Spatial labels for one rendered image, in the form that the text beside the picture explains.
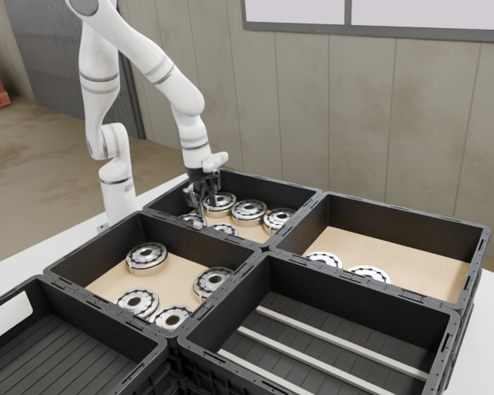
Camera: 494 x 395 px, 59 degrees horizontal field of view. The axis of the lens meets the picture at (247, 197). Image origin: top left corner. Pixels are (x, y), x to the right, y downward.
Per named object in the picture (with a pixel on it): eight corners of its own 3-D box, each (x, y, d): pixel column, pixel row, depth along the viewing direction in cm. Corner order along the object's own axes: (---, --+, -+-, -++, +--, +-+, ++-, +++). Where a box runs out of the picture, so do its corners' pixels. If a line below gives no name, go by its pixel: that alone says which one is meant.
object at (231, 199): (195, 205, 131) (195, 204, 131) (216, 190, 138) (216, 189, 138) (222, 213, 126) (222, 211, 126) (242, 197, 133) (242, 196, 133)
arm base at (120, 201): (103, 226, 137) (93, 178, 129) (128, 215, 143) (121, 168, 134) (120, 238, 132) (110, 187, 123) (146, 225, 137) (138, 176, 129)
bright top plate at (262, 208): (224, 213, 126) (224, 211, 126) (246, 197, 133) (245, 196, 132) (252, 222, 120) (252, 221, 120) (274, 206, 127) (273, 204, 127)
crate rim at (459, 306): (266, 257, 98) (265, 248, 96) (325, 197, 119) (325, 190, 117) (460, 322, 76) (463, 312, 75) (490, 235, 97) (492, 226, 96)
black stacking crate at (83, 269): (56, 312, 102) (40, 273, 97) (147, 245, 123) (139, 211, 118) (183, 385, 81) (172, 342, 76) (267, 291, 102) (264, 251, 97)
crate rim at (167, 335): (41, 280, 98) (38, 271, 97) (140, 215, 119) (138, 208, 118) (174, 350, 77) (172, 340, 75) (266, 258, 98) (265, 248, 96)
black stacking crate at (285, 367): (184, 386, 81) (173, 342, 76) (269, 291, 102) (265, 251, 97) (401, 512, 60) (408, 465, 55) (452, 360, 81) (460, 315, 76)
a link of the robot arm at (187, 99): (192, 125, 107) (154, 84, 99) (181, 116, 115) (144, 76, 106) (212, 105, 108) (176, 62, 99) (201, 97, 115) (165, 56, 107)
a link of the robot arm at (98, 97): (73, 63, 107) (112, 59, 111) (84, 146, 126) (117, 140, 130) (83, 85, 102) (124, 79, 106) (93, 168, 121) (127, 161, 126)
